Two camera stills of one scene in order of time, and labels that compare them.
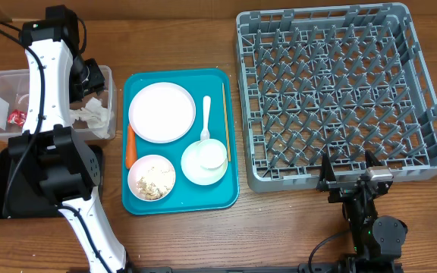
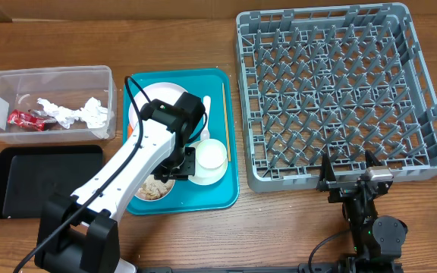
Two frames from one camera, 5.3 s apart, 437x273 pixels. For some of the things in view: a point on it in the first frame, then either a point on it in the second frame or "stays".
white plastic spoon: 207,103 stays
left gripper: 97,83 to 184,172
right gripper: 341,188 stays
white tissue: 96,116 stays
